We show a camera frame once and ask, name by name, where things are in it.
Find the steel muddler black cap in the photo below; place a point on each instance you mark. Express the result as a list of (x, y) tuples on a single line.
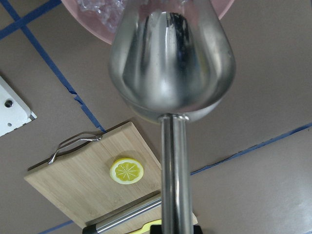
[(125, 215)]

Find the yellow plastic knife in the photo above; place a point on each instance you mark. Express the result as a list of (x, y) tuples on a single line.
[(146, 227)]

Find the bamboo cutting board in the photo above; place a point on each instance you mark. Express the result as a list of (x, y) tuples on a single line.
[(76, 179)]

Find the clear ice cubes pile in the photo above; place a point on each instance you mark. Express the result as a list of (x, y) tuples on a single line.
[(108, 12)]

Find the lemon slice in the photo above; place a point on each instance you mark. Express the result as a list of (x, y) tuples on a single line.
[(126, 171)]

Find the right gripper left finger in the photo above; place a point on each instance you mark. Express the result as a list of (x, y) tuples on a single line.
[(155, 229)]

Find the steel ice scoop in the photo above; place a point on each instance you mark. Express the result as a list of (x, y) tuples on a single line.
[(172, 63)]

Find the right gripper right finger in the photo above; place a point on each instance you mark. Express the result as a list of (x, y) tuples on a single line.
[(197, 229)]

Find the pink bowl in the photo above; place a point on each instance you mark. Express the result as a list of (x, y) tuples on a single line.
[(91, 23)]

